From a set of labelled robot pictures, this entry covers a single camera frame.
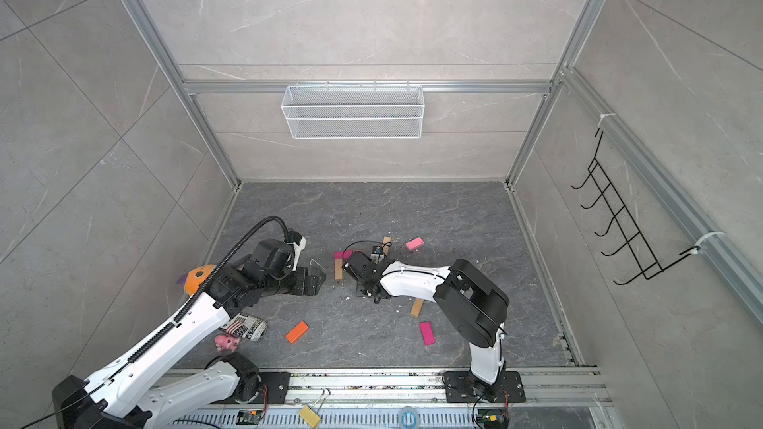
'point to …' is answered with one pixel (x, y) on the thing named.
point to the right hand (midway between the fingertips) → (372, 287)
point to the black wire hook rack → (636, 243)
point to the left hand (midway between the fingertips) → (314, 271)
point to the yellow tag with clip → (309, 415)
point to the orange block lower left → (297, 332)
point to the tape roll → (408, 420)
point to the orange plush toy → (194, 278)
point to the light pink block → (414, 243)
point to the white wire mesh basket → (352, 112)
